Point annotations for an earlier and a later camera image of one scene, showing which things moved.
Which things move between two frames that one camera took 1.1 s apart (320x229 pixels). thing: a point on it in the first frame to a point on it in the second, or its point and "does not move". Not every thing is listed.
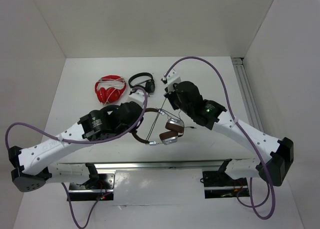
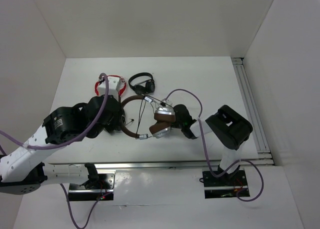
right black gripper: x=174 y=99 to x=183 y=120
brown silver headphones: x=174 y=126 to x=164 y=117
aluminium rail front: x=139 y=165 does not move
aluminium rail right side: x=242 y=77 does not move
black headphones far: x=148 y=86 does not move
